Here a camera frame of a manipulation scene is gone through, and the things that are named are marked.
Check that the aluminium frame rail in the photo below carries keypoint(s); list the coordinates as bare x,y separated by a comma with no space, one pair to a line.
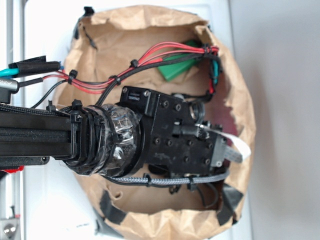
11,185

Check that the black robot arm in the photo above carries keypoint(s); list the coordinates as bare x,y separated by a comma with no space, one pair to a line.
95,139

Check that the white plastic tray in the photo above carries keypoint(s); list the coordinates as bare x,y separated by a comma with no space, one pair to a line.
54,205

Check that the green rectangular block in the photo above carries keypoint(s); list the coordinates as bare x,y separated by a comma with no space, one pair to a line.
170,72

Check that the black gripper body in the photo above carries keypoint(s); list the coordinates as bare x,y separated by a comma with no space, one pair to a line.
173,134

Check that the brown paper bag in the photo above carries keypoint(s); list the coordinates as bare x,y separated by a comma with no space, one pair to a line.
102,45

